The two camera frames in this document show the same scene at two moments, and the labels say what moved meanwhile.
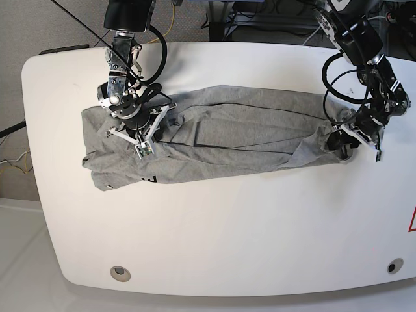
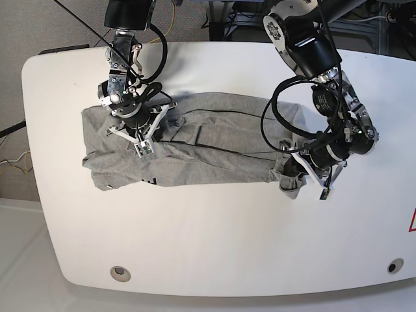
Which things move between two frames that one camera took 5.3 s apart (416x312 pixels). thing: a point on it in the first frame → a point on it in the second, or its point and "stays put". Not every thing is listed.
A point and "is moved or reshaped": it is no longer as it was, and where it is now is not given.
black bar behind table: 64,49 stays put
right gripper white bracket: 376,141 → 296,164
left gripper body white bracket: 143,147 stays put
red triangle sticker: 412,227 stays put
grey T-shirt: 225,130 is moved or reshaped
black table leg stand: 218,11 stays put
